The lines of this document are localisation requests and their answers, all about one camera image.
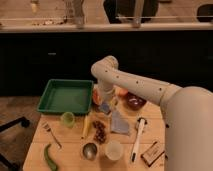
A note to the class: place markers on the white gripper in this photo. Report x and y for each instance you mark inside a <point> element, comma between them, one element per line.
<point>106,96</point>

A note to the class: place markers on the blue sponge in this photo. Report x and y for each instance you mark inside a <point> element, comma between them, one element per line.
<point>104,107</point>

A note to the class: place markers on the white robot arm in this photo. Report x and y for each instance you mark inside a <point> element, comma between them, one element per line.
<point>187,114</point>

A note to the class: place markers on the orange bowl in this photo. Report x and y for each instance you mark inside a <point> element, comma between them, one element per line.
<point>95,97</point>

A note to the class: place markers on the purple bowl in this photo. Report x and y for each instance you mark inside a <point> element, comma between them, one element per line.
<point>134,102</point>

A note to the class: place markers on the orange fruit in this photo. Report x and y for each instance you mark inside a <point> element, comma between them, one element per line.
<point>121,92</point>

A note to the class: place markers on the grey cloth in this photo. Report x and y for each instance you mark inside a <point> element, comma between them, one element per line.
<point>118,124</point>

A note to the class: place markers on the bunch of dark grapes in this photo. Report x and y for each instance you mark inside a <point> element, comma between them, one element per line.
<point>100,135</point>

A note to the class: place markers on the green cup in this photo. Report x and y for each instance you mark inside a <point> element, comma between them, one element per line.
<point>68,119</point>

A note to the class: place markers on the green plastic tray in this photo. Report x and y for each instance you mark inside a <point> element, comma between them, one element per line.
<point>61,95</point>

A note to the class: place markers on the white cup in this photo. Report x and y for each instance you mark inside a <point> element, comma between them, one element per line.
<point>114,150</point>

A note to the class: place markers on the metal cup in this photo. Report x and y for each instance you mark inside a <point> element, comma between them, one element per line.
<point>89,151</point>

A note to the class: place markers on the silver fork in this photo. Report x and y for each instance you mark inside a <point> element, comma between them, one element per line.
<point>48,129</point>

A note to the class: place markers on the brown box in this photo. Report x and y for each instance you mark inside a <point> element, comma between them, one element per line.
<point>153,153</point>

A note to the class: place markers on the dark cabinet counter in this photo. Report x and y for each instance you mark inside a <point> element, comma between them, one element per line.
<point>32,55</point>

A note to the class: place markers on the green chili pepper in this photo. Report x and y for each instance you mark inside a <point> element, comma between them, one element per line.
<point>49,161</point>

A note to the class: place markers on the black chair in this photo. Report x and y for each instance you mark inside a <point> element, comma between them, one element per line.
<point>14,143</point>

